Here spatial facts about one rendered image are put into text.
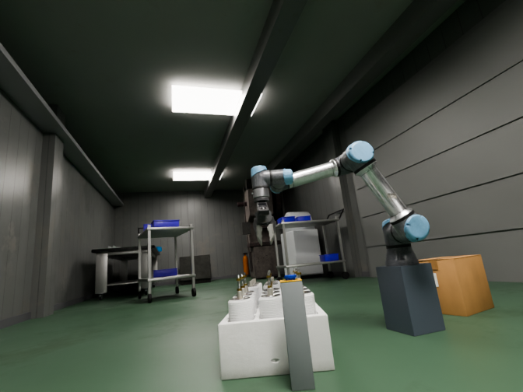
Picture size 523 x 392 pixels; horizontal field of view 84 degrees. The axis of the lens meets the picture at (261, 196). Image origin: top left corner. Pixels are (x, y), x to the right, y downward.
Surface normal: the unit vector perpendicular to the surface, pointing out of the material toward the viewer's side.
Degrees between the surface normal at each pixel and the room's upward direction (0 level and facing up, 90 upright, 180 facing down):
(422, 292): 90
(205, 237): 90
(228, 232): 90
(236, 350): 90
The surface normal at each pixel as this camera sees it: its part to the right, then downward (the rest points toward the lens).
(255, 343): -0.04, -0.22
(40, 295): 0.28, -0.24
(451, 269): -0.89, -0.02
